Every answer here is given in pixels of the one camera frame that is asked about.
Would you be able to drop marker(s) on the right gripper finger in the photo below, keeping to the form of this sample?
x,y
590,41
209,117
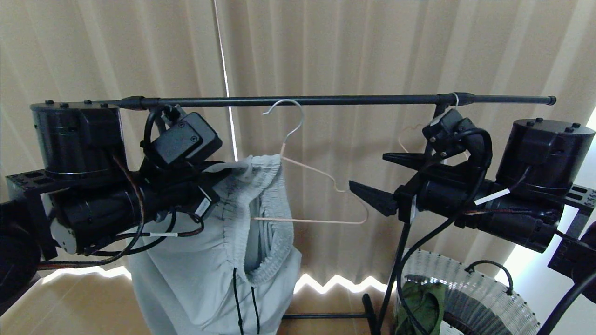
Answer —
x,y
407,160
377,200

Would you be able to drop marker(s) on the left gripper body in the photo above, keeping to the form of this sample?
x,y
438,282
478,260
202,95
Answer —
x,y
102,214

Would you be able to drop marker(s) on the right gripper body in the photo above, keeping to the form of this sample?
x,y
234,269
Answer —
x,y
493,209

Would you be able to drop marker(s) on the pink clothes hanger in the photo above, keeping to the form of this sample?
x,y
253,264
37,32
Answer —
x,y
406,144
326,173

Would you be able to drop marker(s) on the pale grey shorts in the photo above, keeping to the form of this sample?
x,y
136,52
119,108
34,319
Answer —
x,y
186,279

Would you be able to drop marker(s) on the green garment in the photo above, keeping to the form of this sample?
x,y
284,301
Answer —
x,y
426,304

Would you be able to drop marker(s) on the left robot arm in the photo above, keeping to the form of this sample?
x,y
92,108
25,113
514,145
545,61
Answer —
x,y
74,139

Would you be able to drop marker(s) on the black clothes rack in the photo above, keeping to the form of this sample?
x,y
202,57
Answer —
x,y
349,99

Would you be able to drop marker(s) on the white laundry basket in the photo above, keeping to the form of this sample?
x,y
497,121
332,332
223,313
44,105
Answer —
x,y
470,302

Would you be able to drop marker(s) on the beige curtain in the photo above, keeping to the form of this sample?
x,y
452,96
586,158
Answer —
x,y
349,46

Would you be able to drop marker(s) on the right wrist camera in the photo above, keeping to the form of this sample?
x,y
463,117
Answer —
x,y
449,128

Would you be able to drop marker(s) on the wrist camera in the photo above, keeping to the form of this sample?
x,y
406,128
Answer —
x,y
449,128
181,139

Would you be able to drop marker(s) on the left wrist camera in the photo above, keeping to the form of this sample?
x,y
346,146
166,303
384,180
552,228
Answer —
x,y
181,139

